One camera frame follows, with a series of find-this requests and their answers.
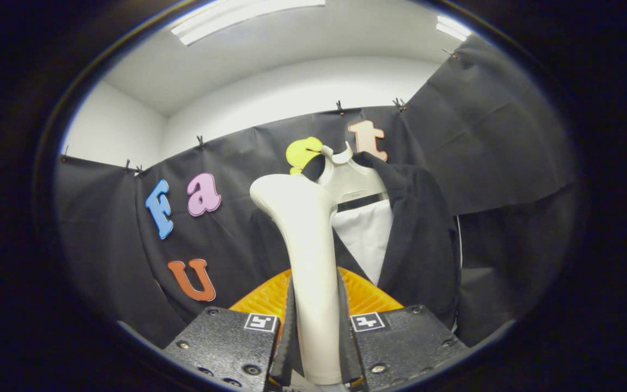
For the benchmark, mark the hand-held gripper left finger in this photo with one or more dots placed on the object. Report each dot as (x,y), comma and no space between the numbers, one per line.
(286,337)

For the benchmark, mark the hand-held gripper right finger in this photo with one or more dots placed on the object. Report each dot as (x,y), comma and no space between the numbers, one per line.
(346,337)

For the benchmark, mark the white garment steamer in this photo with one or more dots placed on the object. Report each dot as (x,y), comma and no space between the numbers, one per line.
(311,261)

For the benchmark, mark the black jacket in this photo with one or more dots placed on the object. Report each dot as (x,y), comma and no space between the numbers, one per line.
(422,245)

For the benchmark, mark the white mannequin torso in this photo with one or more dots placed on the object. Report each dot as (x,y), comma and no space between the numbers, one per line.
(365,234)

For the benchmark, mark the black backdrop cloth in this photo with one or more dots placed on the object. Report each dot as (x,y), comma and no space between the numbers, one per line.
(509,136)

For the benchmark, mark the ceiling light panel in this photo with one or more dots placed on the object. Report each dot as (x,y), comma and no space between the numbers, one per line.
(237,16)
(452,27)

